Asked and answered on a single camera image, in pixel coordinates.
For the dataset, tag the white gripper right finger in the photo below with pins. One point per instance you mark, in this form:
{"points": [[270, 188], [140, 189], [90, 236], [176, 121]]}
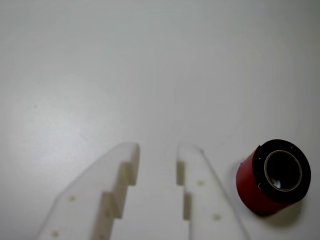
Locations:
{"points": [[202, 200]]}

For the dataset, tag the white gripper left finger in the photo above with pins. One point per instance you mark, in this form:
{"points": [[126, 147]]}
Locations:
{"points": [[82, 200]]}

